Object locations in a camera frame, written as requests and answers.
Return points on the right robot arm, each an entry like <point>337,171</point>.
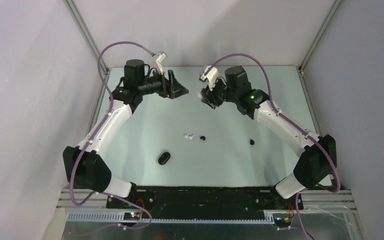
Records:
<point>316,154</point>

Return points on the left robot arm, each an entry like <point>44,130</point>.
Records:
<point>85,164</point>

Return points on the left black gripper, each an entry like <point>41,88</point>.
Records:
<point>176,89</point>

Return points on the aluminium frame rail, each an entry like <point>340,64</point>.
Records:
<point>96,210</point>

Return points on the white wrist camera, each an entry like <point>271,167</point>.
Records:
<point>157,59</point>
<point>210,75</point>

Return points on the white earbud charging case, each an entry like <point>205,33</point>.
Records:
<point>200,94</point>

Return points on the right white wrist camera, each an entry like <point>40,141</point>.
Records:
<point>210,75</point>

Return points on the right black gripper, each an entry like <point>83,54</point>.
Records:
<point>209,96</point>

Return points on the black charging case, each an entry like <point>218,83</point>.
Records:
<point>164,158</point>

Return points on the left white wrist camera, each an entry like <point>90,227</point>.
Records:
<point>157,59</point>

